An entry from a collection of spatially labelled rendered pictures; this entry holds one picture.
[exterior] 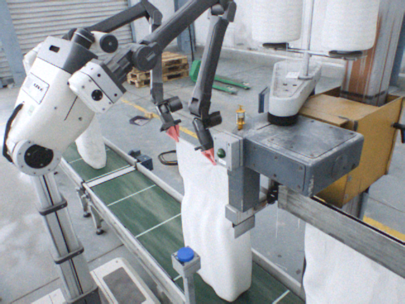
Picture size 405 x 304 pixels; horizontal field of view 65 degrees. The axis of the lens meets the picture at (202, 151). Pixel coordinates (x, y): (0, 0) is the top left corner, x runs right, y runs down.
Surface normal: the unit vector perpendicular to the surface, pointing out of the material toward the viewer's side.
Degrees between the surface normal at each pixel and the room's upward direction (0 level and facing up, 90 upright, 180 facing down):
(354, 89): 90
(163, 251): 0
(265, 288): 0
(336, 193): 90
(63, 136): 115
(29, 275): 0
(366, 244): 90
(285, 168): 90
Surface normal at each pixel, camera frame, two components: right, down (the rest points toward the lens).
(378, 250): -0.78, 0.32
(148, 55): 0.62, 0.34
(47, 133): 0.26, 0.77
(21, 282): -0.05, -0.89
